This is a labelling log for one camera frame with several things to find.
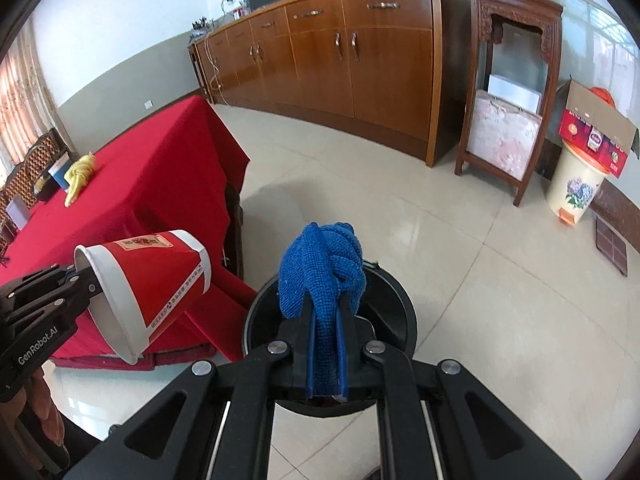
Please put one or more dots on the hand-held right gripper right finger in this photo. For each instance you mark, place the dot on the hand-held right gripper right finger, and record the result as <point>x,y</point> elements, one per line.
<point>343,350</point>

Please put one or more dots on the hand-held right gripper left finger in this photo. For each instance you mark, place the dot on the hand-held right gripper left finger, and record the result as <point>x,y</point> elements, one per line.
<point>311,350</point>

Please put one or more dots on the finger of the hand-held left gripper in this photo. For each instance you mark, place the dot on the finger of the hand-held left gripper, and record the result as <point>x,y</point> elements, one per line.
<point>40,277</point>
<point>60,297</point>

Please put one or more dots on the black trash bin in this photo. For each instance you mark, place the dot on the black trash bin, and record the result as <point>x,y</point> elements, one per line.
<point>395,305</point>

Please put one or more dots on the blue knitted cloth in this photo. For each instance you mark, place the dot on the blue knitted cloth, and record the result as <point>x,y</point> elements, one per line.
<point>320,260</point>

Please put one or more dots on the red paper cup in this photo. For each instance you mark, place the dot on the red paper cup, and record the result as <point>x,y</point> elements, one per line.
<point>160,280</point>

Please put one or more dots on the person's left forearm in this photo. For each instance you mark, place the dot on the person's left forearm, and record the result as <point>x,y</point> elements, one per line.
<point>45,410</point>

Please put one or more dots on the lavender box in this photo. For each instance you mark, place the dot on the lavender box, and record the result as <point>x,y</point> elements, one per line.
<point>17,210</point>

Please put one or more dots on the dark open box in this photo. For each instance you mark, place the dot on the dark open box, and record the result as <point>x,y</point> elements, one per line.
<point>50,185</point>

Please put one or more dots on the woven wooden chair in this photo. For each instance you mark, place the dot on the woven wooden chair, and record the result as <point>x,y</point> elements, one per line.
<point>42,157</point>
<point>12,187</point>

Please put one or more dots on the yellow cloth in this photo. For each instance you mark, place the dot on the yellow cloth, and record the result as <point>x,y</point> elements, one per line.
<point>80,175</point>

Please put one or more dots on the table with red tablecloth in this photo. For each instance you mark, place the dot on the table with red tablecloth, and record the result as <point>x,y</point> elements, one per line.
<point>150,170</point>

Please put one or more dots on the patterned curtain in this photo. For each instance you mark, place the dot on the patterned curtain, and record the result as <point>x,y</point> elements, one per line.
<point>22,105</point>

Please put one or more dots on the pink marbled board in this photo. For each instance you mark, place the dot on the pink marbled board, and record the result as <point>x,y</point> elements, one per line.
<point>502,135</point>

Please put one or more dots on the wooden sideboard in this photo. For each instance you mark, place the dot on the wooden sideboard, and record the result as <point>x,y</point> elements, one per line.
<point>380,70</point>

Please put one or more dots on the white flowered bin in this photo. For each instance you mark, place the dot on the white flowered bin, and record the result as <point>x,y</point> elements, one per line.
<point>575,185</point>

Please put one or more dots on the brown floor mat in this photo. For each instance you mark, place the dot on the brown floor mat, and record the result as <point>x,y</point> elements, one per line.
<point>612,245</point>

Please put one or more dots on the white panel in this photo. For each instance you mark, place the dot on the white panel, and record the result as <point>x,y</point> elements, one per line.
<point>515,91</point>

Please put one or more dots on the red printed cardboard box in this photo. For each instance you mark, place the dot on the red printed cardboard box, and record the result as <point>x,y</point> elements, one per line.
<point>595,132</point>

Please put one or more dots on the orange object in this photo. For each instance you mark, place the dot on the orange object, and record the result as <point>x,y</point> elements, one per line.
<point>603,96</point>

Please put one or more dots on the carved wooden stand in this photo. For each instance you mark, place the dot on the carved wooden stand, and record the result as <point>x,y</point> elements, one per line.
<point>515,7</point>

